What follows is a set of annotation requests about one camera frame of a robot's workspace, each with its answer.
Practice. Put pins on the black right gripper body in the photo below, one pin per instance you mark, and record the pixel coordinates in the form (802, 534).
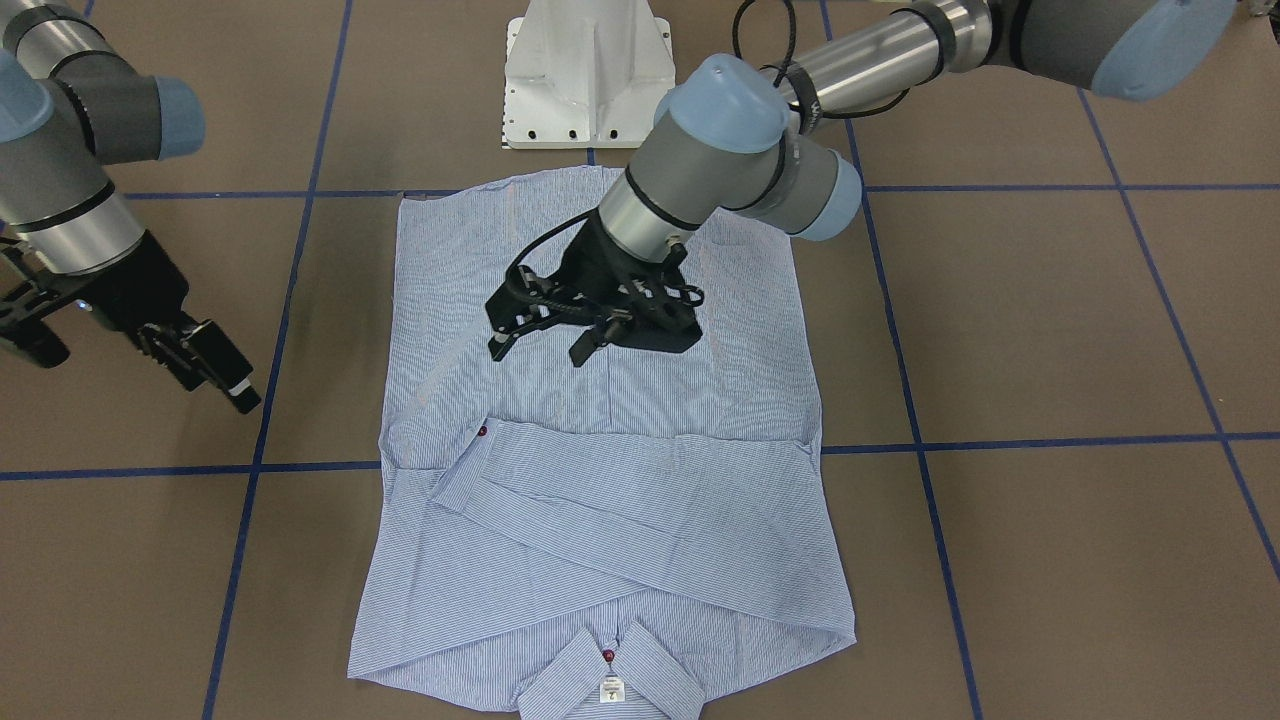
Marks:
(138, 283)

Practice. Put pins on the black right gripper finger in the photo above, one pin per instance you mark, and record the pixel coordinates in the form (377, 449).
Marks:
(165, 346)
(218, 360)

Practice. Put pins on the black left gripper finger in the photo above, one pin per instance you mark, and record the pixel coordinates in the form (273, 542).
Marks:
(606, 331)
(508, 328)

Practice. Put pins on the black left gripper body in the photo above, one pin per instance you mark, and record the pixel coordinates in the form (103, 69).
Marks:
(584, 262)

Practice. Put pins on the light blue striped shirt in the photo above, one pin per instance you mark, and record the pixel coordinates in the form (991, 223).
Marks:
(633, 538)

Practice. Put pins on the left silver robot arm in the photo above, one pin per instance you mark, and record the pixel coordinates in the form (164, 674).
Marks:
(739, 138)

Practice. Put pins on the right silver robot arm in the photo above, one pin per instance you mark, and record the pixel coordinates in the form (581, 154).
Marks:
(73, 106)

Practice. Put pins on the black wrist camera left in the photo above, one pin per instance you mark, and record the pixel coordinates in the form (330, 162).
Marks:
(655, 318)

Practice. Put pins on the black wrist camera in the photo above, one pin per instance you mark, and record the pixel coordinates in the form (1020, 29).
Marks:
(655, 318)
(38, 294)

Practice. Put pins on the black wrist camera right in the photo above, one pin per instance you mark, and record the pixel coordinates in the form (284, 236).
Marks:
(38, 294)

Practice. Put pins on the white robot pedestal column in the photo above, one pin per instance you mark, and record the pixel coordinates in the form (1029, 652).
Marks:
(585, 75)

